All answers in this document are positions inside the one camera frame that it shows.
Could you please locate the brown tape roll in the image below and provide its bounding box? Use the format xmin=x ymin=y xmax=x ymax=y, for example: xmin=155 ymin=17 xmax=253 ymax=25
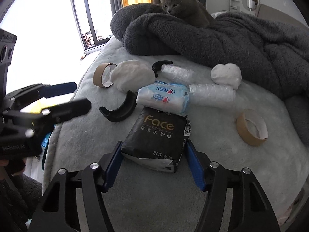
xmin=236 ymin=109 xmax=269 ymax=147
xmin=93 ymin=63 xmax=117 ymax=88

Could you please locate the black Face tissue pack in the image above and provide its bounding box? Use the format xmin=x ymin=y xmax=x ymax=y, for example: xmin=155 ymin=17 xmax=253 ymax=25
xmin=121 ymin=107 xmax=191 ymax=173

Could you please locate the small white tissue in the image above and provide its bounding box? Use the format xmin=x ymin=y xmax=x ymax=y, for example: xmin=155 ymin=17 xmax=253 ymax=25
xmin=211 ymin=63 xmax=242 ymax=90

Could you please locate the black curved plastic piece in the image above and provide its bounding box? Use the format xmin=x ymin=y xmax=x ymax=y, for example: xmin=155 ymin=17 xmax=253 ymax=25
xmin=99 ymin=91 xmax=137 ymax=123

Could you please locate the large white crumpled tissue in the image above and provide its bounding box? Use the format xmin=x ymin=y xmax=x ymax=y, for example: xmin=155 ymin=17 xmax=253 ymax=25
xmin=110 ymin=60 xmax=155 ymax=93

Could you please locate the bubble wrap roll lower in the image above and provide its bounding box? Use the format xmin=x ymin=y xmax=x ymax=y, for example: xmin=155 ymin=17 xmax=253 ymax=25
xmin=189 ymin=84 xmax=236 ymax=108

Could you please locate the small black curved piece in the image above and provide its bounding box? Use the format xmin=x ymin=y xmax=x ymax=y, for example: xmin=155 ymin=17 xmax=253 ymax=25
xmin=152 ymin=60 xmax=173 ymax=78

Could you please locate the blue white tissue pack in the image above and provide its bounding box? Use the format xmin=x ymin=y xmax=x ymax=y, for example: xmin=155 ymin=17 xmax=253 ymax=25
xmin=136 ymin=81 xmax=190 ymax=116

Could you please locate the dark grey fleece blanket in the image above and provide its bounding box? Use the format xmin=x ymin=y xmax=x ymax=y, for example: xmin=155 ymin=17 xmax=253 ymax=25
xmin=110 ymin=3 xmax=308 ymax=145

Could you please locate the grey cat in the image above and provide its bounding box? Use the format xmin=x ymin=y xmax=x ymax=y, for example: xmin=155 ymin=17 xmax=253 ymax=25
xmin=161 ymin=0 xmax=214 ymax=28

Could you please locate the brown bed headboard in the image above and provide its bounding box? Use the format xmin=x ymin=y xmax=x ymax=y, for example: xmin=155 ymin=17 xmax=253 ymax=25
xmin=255 ymin=4 xmax=308 ymax=29

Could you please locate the window frame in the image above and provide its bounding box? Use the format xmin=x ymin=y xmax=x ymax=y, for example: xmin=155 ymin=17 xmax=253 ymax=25
xmin=71 ymin=0 xmax=112 ymax=51

